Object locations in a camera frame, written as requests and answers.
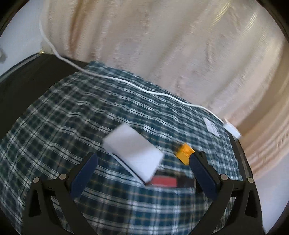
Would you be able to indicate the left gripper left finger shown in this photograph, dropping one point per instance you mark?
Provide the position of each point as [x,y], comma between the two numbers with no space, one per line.
[40,216]

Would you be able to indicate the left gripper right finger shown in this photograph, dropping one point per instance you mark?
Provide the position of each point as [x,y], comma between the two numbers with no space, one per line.
[245,216]

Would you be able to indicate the large white foam block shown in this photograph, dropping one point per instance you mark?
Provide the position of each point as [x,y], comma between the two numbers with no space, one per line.
[134,152]

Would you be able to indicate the yellow toy brick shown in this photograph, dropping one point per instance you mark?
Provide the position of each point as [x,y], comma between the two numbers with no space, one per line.
[184,152]

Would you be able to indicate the white power strip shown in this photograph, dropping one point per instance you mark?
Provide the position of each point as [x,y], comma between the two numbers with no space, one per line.
[231,129]

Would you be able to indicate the white paper label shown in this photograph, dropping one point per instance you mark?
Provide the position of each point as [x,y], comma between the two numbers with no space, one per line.
[211,127]

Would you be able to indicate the blue plaid cloth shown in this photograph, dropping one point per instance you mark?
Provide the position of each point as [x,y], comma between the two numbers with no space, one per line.
[49,122]

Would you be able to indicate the beige patterned curtain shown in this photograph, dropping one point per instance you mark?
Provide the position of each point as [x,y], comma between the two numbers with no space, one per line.
[228,56]

